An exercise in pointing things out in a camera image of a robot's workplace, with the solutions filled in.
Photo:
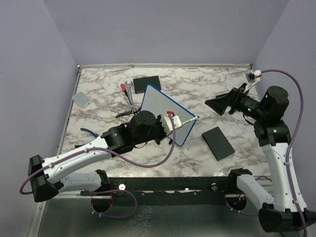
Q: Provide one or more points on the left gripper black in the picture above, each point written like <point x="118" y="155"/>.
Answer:
<point x="164" y="135"/>

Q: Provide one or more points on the white marker pen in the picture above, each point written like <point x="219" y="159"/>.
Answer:
<point x="190" y="120"/>

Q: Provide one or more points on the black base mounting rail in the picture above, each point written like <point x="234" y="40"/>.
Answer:
<point x="180" y="190"/>

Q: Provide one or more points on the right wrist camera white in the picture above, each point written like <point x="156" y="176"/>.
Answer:
<point x="253" y="75"/>

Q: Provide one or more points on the black rectangular block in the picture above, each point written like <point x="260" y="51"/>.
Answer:
<point x="218" y="143"/>

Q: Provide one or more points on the small white square device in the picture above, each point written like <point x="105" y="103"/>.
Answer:
<point x="81" y="99"/>

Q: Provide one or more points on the silver wrench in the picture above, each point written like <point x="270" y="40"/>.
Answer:
<point x="128" y="86"/>

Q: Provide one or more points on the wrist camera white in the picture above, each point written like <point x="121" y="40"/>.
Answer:
<point x="253" y="75"/>
<point x="171" y="122"/>

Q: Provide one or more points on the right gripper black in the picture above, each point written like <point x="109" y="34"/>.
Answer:
<point x="234" y="98"/>

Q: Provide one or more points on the black network switch box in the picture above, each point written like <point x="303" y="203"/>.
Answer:
<point x="140" y="84"/>

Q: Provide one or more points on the black handled pliers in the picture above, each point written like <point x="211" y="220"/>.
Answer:
<point x="132" y="111"/>

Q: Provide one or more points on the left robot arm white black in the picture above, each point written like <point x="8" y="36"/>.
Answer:
<point x="53" y="175"/>

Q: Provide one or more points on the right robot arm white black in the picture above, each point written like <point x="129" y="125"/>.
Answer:
<point x="285" y="210"/>

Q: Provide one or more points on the blue framed whiteboard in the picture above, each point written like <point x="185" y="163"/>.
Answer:
<point x="159" y="103"/>

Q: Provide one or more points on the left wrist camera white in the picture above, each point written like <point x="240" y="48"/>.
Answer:
<point x="171" y="122"/>

